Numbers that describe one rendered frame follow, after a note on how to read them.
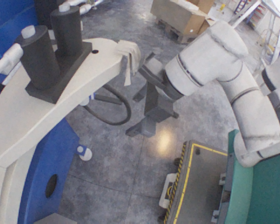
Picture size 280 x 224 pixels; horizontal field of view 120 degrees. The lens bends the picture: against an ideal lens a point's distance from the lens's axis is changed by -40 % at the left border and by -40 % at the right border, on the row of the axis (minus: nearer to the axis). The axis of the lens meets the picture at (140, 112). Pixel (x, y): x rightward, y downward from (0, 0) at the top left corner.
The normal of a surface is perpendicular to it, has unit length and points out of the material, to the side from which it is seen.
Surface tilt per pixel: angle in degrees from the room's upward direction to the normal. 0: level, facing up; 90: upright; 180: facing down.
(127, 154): 0
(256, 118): 68
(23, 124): 0
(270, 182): 90
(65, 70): 0
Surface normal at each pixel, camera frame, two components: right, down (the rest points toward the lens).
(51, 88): 0.18, -0.47
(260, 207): -0.94, -0.35
